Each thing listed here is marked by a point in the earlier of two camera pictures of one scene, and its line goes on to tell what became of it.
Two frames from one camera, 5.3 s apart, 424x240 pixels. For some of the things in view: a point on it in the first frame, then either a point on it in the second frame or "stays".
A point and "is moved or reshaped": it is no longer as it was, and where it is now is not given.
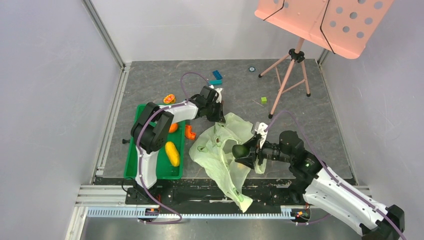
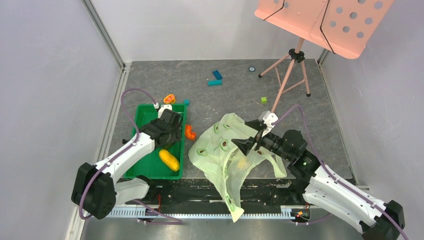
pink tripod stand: [295, 55] stays
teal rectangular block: [217, 82] stays
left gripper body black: [214, 110] -> [174, 134]
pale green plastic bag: [213, 146] is moved or reshaped
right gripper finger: [248, 161] -> [245, 144]
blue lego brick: [217, 74] stays
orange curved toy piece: [188, 133] stays
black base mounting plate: [198, 194] stays
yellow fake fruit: [172, 153] is moved or reshaped
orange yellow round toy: [169, 99] stays
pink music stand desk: [344, 27] stays
